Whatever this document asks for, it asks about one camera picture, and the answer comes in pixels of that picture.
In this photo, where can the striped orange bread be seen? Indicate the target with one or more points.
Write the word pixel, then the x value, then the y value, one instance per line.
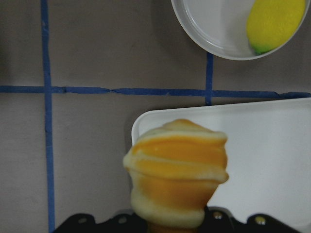
pixel 175 170

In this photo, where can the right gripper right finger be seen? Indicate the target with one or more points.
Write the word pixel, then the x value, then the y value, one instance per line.
pixel 221 220

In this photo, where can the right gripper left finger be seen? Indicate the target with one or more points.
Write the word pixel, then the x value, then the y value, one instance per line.
pixel 123 221

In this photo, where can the white rectangular tray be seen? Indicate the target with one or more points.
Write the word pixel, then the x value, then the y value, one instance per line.
pixel 269 156

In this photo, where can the shallow cream dish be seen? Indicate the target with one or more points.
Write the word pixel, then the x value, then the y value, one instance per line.
pixel 219 26

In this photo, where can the yellow lemon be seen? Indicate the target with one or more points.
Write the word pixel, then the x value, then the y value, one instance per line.
pixel 271 23

